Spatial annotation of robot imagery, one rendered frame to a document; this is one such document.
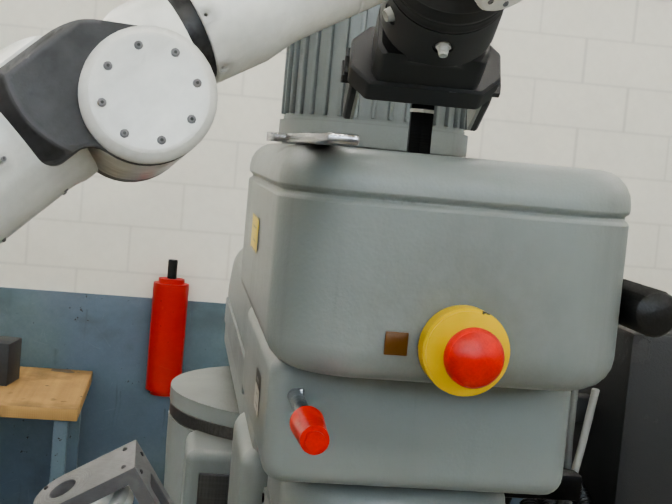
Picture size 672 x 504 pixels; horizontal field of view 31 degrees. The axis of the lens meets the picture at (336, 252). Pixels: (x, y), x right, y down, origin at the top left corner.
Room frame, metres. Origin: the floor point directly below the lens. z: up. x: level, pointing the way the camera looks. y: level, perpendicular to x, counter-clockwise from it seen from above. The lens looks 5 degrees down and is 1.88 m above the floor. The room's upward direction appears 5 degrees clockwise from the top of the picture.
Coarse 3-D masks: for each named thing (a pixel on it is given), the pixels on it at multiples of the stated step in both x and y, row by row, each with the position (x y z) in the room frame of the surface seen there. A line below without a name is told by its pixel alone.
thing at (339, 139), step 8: (272, 136) 0.94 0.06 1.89; (280, 136) 0.94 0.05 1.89; (288, 136) 0.92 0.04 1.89; (296, 136) 0.88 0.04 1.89; (304, 136) 0.84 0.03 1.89; (312, 136) 0.80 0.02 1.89; (320, 136) 0.77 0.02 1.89; (328, 136) 0.74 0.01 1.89; (336, 136) 0.74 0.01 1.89; (344, 136) 0.74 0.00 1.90; (352, 136) 0.74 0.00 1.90; (320, 144) 0.83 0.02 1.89; (328, 144) 0.77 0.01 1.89; (336, 144) 0.75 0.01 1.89; (344, 144) 0.74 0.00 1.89; (352, 144) 0.74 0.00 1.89
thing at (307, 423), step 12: (288, 396) 0.89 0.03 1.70; (300, 396) 0.87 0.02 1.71; (300, 408) 0.81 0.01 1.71; (312, 408) 0.80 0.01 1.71; (300, 420) 0.78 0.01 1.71; (312, 420) 0.77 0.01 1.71; (300, 432) 0.76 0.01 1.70; (312, 432) 0.76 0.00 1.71; (324, 432) 0.76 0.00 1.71; (300, 444) 0.76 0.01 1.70; (312, 444) 0.76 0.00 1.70; (324, 444) 0.76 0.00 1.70
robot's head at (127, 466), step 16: (128, 448) 0.66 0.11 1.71; (96, 464) 0.66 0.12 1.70; (112, 464) 0.65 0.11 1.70; (128, 464) 0.64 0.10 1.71; (144, 464) 0.66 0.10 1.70; (64, 480) 0.66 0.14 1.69; (80, 480) 0.65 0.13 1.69; (96, 480) 0.64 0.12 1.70; (112, 480) 0.64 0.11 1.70; (128, 480) 0.64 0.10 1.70; (144, 480) 0.64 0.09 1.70; (48, 496) 0.65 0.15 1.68; (64, 496) 0.64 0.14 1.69; (80, 496) 0.64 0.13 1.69; (96, 496) 0.64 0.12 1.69; (112, 496) 0.65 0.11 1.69; (144, 496) 0.64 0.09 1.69; (160, 496) 0.67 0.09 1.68
